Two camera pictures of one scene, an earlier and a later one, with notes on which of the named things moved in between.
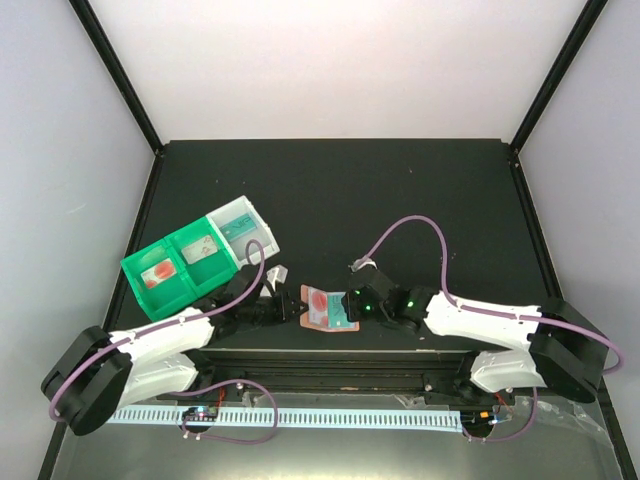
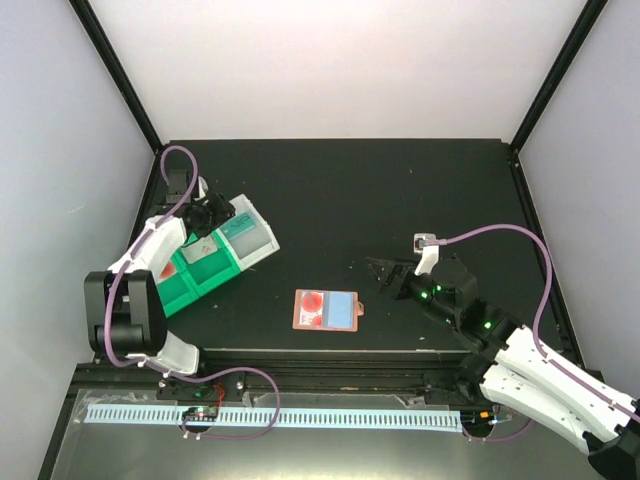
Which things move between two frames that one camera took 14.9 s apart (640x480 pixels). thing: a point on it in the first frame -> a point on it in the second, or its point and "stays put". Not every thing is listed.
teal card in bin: (238, 227) stays put
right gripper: (353, 310) -> (391, 268)
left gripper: (284, 310) -> (224, 210)
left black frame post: (90, 21) stays put
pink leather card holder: (326, 311) stays put
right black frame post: (560, 70) stays put
